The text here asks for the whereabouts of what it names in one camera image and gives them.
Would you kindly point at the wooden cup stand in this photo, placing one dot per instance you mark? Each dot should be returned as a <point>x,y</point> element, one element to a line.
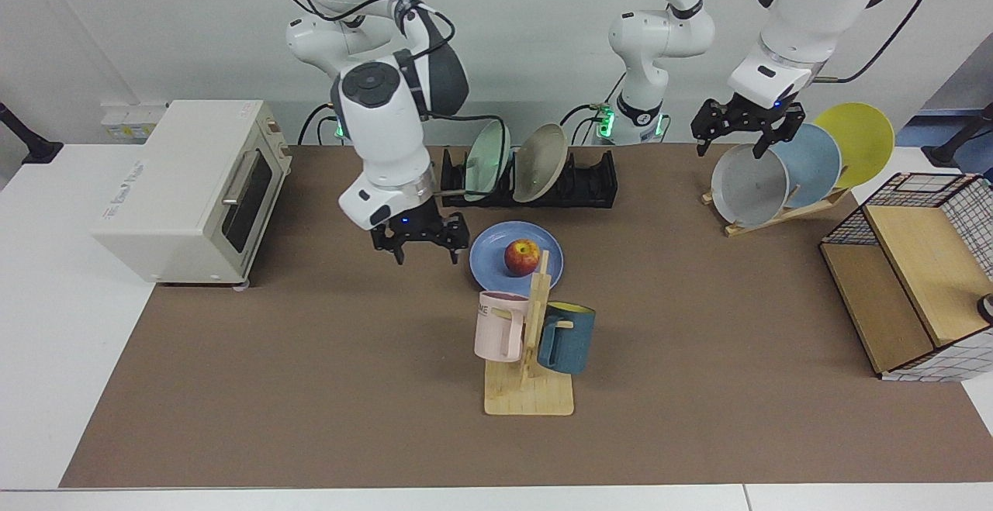
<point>527,398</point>

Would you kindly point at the red yellow apple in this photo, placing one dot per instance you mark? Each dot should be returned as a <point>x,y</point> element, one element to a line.
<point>522,257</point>

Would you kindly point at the grey plate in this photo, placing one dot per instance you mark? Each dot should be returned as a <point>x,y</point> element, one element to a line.
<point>749,189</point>

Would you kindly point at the light blue plate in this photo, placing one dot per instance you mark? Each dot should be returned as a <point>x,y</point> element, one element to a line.
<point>814,162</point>

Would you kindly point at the taupe plate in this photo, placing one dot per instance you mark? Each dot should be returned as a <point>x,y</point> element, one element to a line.
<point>539,162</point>

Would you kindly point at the yellow plate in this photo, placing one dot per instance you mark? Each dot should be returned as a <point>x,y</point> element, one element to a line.
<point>861,139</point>

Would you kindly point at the brown table cloth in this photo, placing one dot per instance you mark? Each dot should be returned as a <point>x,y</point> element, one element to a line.
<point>349,387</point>

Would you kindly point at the pale green plate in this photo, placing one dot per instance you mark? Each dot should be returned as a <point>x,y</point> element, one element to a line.
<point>487,158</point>

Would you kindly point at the pink cup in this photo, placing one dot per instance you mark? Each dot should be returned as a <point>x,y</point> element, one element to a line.
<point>496,333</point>

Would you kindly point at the dark teal cup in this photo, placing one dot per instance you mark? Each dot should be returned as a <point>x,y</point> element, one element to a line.
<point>566,344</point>

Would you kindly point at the pale toaster oven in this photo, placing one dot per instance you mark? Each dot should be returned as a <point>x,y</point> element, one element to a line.
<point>178,185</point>

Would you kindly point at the white wall socket strip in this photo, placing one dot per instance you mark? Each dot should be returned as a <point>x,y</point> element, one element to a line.
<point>132,123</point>

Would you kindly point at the small black round thing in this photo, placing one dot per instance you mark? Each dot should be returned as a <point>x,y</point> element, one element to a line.
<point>987,308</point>

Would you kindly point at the wooden plate rack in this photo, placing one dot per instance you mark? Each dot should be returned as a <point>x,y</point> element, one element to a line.
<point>764,222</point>

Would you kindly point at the black dish rack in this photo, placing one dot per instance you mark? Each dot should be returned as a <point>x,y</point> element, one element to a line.
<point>589,185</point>

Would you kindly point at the black stand foot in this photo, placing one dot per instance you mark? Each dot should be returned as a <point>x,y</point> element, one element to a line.
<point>950,150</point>
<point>31,146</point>

